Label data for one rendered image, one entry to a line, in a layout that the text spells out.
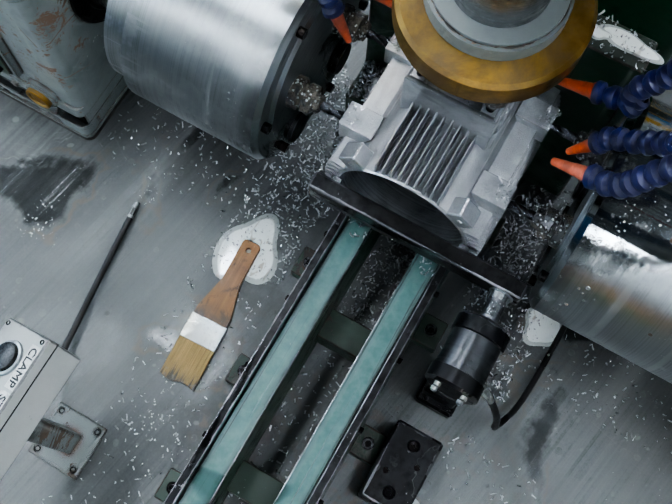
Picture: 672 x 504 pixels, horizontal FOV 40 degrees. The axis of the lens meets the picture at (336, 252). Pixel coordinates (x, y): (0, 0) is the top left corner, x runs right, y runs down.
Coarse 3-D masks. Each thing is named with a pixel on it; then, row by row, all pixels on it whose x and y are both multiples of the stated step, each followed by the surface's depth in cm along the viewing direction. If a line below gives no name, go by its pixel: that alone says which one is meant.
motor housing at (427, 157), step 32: (384, 96) 97; (544, 96) 99; (384, 128) 95; (416, 128) 92; (448, 128) 92; (512, 128) 96; (384, 160) 93; (416, 160) 92; (448, 160) 92; (480, 160) 94; (512, 160) 95; (384, 192) 106; (416, 192) 91; (448, 192) 92; (448, 224) 104; (480, 224) 95
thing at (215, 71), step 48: (96, 0) 104; (144, 0) 92; (192, 0) 91; (240, 0) 90; (288, 0) 89; (144, 48) 94; (192, 48) 92; (240, 48) 90; (288, 48) 90; (336, 48) 106; (144, 96) 101; (192, 96) 95; (240, 96) 92; (288, 96) 96; (240, 144) 98; (288, 144) 106
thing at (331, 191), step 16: (320, 176) 98; (336, 176) 99; (320, 192) 98; (336, 192) 98; (352, 192) 98; (336, 208) 100; (352, 208) 97; (368, 208) 97; (384, 208) 97; (368, 224) 99; (384, 224) 97; (400, 224) 97; (416, 224) 97; (400, 240) 98; (416, 240) 96; (432, 240) 96; (432, 256) 97; (448, 256) 96; (464, 256) 96; (464, 272) 96; (480, 272) 95; (496, 272) 95; (496, 288) 95; (512, 288) 95; (512, 304) 97
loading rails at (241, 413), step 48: (336, 240) 108; (336, 288) 107; (432, 288) 105; (288, 336) 105; (336, 336) 112; (384, 336) 105; (432, 336) 115; (240, 384) 102; (288, 384) 111; (384, 384) 106; (240, 432) 101; (336, 432) 102; (192, 480) 100; (240, 480) 107; (288, 480) 100
